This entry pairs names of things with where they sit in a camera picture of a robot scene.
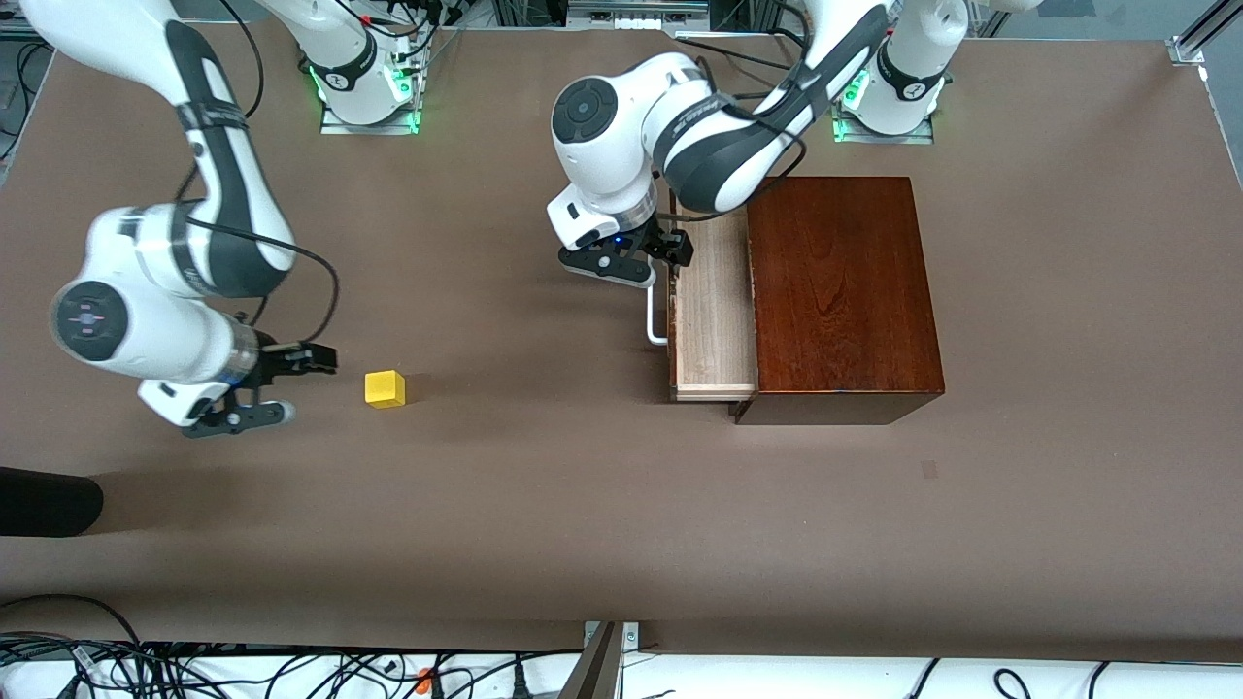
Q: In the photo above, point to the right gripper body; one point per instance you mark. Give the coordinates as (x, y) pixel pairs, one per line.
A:
(280, 359)

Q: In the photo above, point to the yellow cube block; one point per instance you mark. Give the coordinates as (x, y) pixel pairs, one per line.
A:
(385, 389)

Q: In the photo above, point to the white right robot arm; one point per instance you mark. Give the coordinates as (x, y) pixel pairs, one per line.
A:
(146, 311)

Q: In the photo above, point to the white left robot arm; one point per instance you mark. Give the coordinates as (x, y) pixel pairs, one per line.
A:
(621, 126)

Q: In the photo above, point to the black rounded object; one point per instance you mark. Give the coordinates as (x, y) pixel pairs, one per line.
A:
(49, 502)

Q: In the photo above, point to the dark wooden cabinet box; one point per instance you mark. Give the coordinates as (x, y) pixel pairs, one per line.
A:
(840, 311)

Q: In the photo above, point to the white power strip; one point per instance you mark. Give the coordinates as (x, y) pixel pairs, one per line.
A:
(636, 15)

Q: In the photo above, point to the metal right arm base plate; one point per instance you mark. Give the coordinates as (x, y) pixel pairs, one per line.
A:
(335, 124)

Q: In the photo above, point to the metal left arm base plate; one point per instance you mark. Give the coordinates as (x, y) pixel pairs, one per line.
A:
(923, 136)

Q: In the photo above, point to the aluminium strut bracket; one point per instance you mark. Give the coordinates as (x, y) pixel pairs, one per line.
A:
(592, 670)

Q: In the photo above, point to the aluminium frame profile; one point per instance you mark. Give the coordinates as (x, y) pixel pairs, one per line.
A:
(1190, 49)

